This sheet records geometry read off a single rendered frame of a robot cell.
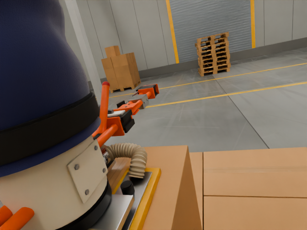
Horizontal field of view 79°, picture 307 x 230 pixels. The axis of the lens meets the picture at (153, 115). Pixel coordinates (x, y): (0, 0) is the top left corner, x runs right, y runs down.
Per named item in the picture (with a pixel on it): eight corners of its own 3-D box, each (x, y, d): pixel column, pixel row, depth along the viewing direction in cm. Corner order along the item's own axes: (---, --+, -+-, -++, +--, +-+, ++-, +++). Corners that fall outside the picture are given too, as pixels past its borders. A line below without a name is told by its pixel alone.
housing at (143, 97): (145, 109, 73) (142, 98, 72) (129, 111, 76) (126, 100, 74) (150, 103, 80) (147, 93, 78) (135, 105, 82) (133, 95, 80)
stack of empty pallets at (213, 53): (232, 70, 650) (229, 31, 607) (200, 76, 675) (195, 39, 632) (224, 66, 768) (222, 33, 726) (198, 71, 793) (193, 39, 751)
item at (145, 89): (155, 98, 84) (152, 87, 83) (140, 100, 87) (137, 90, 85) (159, 93, 92) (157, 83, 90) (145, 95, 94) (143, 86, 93)
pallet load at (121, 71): (134, 89, 726) (122, 42, 669) (110, 93, 749) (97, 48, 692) (140, 82, 837) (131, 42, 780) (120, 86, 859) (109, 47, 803)
